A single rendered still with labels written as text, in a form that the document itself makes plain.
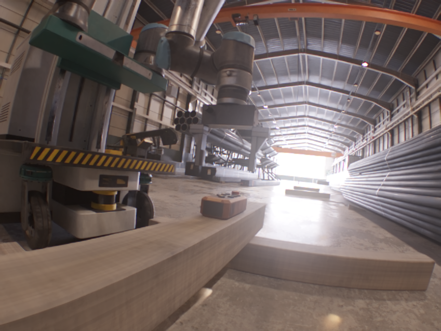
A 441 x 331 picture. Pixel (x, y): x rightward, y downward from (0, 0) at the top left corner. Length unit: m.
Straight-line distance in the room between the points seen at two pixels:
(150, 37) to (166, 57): 0.53
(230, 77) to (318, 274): 0.59
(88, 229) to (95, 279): 0.56
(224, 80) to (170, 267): 0.42
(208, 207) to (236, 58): 0.36
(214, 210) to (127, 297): 0.33
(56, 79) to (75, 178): 0.44
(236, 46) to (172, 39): 0.18
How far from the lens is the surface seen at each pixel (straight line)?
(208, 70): 0.68
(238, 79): 0.56
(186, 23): 0.70
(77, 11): 0.88
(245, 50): 0.60
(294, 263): 0.72
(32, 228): 0.79
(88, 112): 1.13
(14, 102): 1.10
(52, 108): 0.99
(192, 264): 0.36
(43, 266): 0.24
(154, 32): 1.18
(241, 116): 0.54
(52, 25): 0.83
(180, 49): 0.66
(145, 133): 8.87
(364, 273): 0.76
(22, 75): 1.13
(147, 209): 0.98
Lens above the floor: 0.31
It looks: 2 degrees up
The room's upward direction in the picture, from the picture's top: 7 degrees clockwise
